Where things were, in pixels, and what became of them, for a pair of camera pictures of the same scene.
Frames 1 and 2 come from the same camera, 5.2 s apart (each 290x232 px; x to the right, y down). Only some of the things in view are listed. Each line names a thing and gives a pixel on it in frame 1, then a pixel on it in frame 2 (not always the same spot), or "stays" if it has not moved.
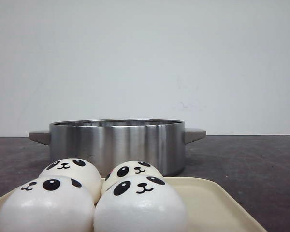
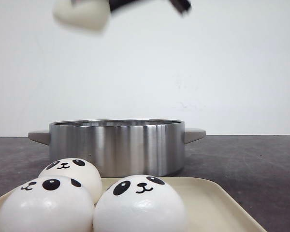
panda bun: x=134 y=167 → x=86 y=14
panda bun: x=51 y=204 stays
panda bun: x=141 y=203 stays
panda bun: x=78 y=169 stays
